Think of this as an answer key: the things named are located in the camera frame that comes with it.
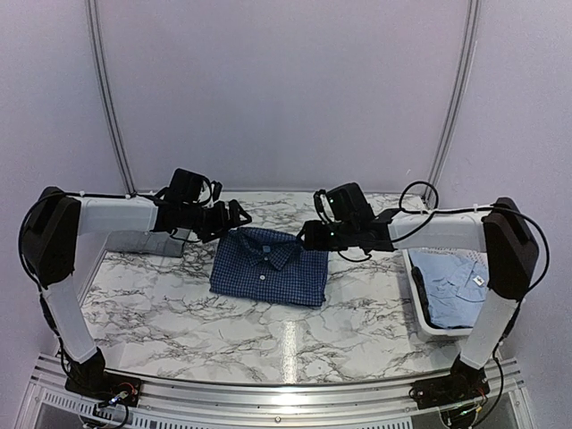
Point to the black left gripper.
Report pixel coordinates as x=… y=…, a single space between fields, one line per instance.
x=221 y=222

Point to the light blue shirt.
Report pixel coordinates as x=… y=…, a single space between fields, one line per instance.
x=456 y=290

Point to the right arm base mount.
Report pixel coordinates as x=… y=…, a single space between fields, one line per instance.
x=447 y=393

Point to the white plastic laundry basket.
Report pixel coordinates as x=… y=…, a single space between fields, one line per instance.
x=442 y=317

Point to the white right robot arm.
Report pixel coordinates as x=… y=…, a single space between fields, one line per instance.
x=511 y=241

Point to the right aluminium corner post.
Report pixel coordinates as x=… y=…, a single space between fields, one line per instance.
x=462 y=76

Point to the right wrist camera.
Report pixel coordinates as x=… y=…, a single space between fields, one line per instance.
x=318 y=199

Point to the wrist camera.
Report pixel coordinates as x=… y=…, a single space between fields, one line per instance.
x=214 y=189
x=318 y=199

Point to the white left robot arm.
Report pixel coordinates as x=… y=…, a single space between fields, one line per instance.
x=51 y=232

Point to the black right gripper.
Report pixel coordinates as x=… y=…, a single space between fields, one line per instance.
x=314 y=238

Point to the blue checked long sleeve shirt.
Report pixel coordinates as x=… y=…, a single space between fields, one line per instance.
x=269 y=266

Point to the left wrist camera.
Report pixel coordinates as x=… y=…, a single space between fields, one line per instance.
x=214 y=189

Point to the folded grey shirt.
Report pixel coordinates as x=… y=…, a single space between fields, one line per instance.
x=144 y=242

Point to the aluminium front frame rail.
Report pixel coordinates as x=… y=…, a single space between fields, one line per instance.
x=386 y=403

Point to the dark garment in basket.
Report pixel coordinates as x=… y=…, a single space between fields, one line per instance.
x=420 y=287

